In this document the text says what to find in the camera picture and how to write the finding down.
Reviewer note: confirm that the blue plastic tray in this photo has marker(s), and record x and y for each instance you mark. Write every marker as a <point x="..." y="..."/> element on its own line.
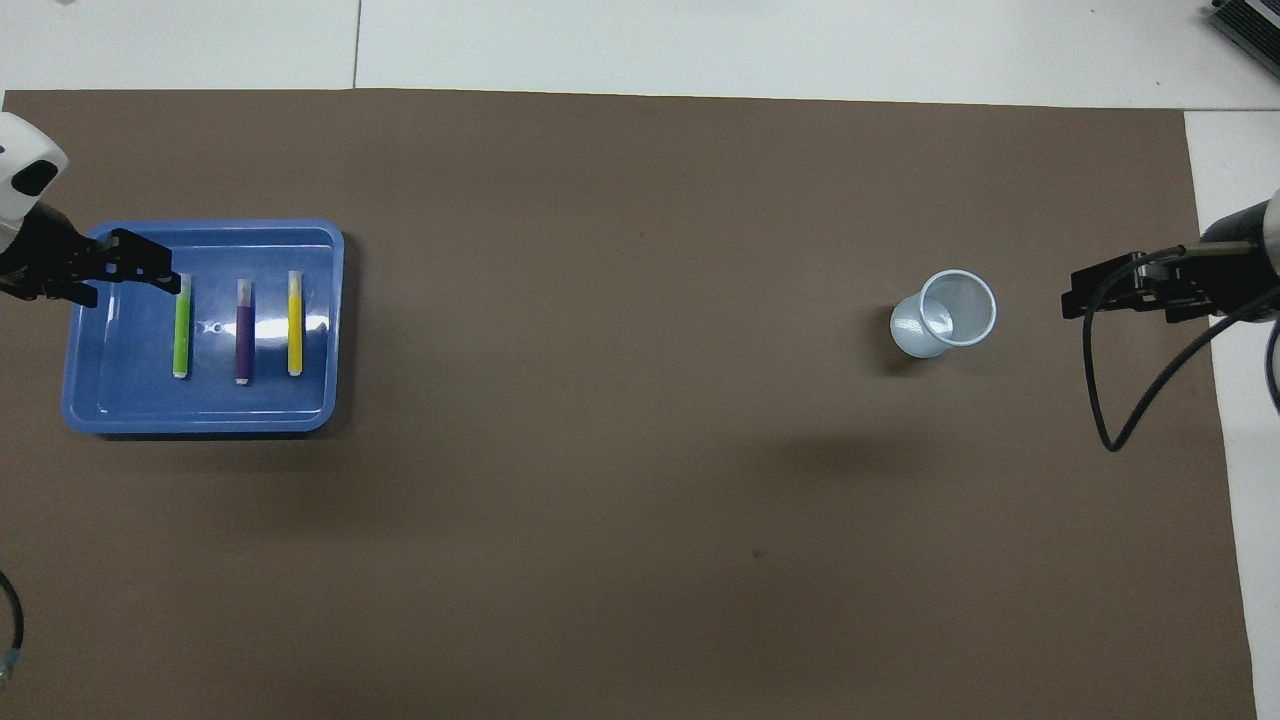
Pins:
<point x="130" y="400"/>

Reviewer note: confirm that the yellow pen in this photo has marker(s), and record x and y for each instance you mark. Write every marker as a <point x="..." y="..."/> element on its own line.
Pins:
<point x="295" y="325"/>

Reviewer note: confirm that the purple pen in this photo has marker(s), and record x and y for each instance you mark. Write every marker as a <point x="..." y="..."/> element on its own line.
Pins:
<point x="243" y="335"/>

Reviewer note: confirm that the grey ribbed device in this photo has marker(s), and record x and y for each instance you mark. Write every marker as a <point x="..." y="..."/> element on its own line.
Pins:
<point x="1250" y="25"/>

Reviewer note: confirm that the brown table mat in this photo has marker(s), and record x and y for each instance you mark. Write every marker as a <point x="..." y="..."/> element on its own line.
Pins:
<point x="600" y="400"/>

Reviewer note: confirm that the green pen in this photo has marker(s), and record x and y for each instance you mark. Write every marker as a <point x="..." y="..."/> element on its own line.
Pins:
<point x="181" y="330"/>

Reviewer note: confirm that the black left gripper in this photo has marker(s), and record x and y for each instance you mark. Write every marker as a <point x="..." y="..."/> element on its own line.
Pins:
<point x="45" y="262"/>

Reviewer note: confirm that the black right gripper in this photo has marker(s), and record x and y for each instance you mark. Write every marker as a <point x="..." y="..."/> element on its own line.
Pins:
<point x="1230" y="275"/>

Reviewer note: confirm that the clear plastic cup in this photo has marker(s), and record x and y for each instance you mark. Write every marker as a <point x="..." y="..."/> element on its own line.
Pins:
<point x="925" y="330"/>

